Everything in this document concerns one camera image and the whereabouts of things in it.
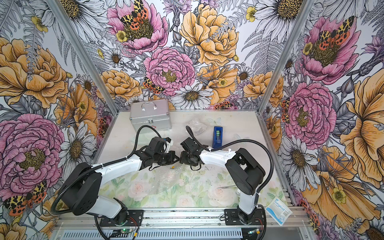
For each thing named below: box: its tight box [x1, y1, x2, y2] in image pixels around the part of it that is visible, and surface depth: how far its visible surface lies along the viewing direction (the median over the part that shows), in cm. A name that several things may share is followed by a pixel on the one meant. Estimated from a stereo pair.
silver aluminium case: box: [129, 99, 172, 134], surface depth 104 cm
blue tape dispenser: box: [212, 126, 223, 149], surface depth 101 cm
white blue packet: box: [264, 196, 293, 227], surface depth 78 cm
